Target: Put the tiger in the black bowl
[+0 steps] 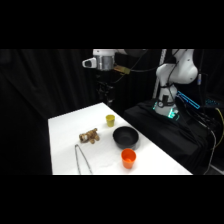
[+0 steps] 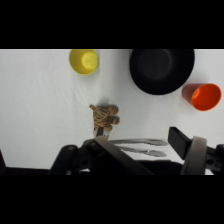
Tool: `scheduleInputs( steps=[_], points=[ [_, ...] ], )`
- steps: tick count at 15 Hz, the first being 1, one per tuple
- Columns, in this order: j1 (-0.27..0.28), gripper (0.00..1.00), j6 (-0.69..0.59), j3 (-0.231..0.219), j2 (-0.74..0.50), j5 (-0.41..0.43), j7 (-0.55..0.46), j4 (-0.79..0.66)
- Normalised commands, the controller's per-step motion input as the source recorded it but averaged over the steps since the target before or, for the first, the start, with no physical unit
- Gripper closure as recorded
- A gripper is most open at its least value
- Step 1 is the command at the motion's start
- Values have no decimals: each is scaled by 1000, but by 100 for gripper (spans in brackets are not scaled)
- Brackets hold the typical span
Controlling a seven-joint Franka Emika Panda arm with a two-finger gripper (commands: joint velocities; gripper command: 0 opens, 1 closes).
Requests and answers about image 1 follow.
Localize yellowish wrist camera box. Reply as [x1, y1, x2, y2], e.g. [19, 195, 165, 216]
[113, 65, 131, 75]

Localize blue lit electronic device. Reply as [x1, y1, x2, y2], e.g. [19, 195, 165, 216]
[175, 90, 202, 111]

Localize metal tongs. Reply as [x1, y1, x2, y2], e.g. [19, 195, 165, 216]
[74, 143, 94, 175]

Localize yellow cable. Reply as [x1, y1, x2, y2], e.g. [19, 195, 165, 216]
[213, 107, 224, 158]

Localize brown plush tiger toy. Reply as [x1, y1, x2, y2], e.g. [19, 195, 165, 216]
[78, 127, 101, 145]

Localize grey cable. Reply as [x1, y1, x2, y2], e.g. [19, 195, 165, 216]
[198, 119, 218, 169]

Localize black bowl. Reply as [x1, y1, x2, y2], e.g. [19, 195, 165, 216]
[112, 125, 140, 150]

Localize black cloth covered stand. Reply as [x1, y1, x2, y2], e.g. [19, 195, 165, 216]
[123, 99, 218, 176]

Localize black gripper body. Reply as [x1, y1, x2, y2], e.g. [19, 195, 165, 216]
[96, 71, 116, 100]

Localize small yellow cup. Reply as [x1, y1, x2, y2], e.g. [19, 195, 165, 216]
[105, 114, 116, 128]

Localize black curtain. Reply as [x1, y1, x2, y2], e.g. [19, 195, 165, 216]
[0, 49, 224, 176]

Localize orange plastic cup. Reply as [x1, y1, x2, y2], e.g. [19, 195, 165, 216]
[120, 148, 138, 170]

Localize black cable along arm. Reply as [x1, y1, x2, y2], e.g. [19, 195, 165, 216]
[114, 49, 162, 84]

